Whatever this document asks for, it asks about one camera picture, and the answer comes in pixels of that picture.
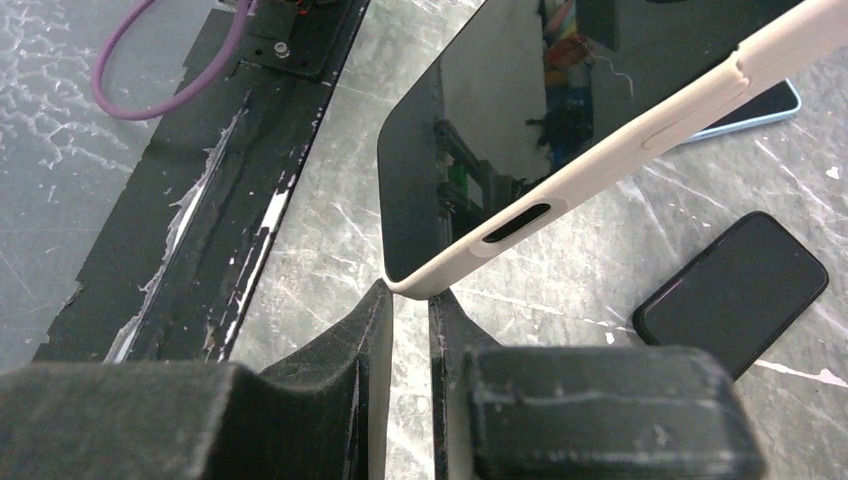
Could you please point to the bare black phone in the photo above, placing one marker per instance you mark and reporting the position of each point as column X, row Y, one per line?
column 736, row 297

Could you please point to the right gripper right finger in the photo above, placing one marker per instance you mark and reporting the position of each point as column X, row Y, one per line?
column 591, row 412

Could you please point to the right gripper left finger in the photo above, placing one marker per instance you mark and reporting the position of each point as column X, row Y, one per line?
column 319, row 413

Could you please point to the phone in blue case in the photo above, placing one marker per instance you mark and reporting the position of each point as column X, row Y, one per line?
column 778, row 103

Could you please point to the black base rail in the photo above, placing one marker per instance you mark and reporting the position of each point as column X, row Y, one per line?
column 173, row 270

